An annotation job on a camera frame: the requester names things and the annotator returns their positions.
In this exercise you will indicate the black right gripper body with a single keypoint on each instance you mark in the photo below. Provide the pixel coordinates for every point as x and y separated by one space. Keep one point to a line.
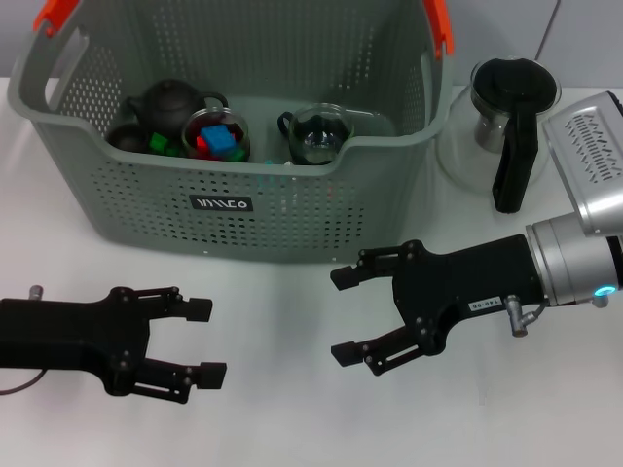
462 282

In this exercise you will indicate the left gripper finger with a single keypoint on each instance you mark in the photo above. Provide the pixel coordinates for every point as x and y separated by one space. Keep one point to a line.
194 310
209 375

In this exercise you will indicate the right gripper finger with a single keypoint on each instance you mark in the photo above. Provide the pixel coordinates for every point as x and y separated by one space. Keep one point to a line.
348 276
389 352

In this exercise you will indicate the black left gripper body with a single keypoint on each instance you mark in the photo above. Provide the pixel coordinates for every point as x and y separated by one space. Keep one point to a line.
63 335

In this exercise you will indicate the glass teacup black base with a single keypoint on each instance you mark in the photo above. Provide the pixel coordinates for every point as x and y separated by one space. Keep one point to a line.
192 146
318 141

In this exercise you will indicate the green toy brick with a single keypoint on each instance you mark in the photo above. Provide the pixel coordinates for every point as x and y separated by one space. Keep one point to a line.
239 155
160 143

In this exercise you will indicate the blue square toy tile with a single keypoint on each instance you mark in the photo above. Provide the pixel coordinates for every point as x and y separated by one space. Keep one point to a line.
219 138

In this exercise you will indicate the grey perforated storage bin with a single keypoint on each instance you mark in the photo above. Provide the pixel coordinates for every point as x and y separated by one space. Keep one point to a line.
316 219

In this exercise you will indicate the dark clay teacup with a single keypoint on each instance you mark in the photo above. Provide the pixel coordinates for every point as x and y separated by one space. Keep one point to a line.
127 137

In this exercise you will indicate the dark clay teapot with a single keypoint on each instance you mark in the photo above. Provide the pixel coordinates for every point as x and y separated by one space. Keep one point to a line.
168 109

